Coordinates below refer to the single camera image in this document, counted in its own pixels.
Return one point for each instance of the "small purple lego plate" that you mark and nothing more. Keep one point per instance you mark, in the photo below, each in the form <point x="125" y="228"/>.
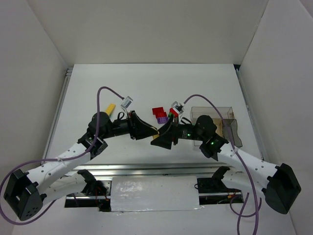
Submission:
<point x="162" y="120"/>

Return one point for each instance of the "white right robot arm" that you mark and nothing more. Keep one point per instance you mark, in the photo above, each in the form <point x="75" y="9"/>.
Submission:
<point x="277" y="185"/>

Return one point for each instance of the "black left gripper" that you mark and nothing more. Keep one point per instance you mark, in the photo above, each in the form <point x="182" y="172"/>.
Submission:
<point x="132" y="125"/>

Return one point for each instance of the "clear plastic bin middle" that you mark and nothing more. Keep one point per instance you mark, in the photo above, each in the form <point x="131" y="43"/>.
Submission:
<point x="224" y="128"/>

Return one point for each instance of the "left arm base joint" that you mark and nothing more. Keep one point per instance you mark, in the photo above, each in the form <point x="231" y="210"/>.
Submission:
<point x="83" y="182"/>

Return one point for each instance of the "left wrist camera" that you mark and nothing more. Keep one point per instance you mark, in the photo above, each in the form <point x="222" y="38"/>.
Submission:
<point x="126" y="102"/>

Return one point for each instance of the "red lego brick near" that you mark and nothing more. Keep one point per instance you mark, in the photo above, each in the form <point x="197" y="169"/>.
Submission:
<point x="161" y="115"/>

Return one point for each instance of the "clear plastic bin front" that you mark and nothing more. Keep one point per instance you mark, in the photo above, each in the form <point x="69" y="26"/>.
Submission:
<point x="205" y="129"/>

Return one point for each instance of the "red rounded lego brick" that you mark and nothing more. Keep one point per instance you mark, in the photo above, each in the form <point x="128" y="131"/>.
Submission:
<point x="175" y="112"/>

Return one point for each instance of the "red lego brick far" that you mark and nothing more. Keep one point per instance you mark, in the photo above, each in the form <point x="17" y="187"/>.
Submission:
<point x="156" y="110"/>

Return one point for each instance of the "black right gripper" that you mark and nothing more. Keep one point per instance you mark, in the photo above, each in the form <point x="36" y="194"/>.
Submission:
<point x="174" y="133"/>

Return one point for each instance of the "left side rail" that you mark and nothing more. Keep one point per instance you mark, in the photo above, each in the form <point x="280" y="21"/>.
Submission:
<point x="58" y="111"/>

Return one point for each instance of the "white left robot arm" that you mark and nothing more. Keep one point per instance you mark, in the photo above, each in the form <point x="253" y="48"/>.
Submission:
<point x="27" y="192"/>

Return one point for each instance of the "aluminium table edge rail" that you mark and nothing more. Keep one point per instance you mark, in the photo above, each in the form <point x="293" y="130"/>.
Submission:
<point x="148" y="169"/>

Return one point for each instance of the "right arm base joint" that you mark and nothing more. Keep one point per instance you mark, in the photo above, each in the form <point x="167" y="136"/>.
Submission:
<point x="214" y="184"/>

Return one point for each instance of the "long yellow lego brick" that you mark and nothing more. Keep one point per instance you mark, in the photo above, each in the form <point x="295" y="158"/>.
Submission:
<point x="109" y="110"/>

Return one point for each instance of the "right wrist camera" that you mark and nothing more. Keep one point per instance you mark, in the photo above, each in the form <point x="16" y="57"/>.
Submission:
<point x="178" y="106"/>

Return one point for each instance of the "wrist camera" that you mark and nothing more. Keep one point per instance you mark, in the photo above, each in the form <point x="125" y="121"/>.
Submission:
<point x="126" y="102"/>
<point x="178" y="106"/>

